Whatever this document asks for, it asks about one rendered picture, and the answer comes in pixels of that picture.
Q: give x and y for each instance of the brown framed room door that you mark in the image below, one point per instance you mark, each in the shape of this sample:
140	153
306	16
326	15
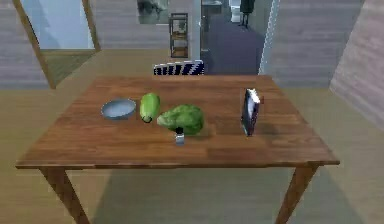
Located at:
56	23

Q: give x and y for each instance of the black floor lamp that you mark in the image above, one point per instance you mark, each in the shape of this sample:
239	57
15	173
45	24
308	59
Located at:
247	8

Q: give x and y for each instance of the small black-capped shaker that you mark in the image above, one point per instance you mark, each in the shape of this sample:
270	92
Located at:
179	136

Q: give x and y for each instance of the brown wooden dining table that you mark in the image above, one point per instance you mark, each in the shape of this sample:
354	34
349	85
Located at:
100	143

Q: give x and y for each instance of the grey round bowl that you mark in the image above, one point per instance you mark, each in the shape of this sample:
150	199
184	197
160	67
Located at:
118	109

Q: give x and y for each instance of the blue white striped chair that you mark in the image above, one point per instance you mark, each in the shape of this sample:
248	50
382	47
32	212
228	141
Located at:
180	68

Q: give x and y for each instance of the dark green lettuce head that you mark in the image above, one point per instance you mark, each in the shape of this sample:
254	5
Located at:
185	118

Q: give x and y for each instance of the light green oval vegetable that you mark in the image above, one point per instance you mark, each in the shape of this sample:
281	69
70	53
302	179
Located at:
149	106

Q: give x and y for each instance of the dark brown open shelf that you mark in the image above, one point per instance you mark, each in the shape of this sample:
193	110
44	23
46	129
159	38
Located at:
179	35

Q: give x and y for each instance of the framed grey wall picture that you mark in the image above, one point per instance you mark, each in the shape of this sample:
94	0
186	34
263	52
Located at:
153	11

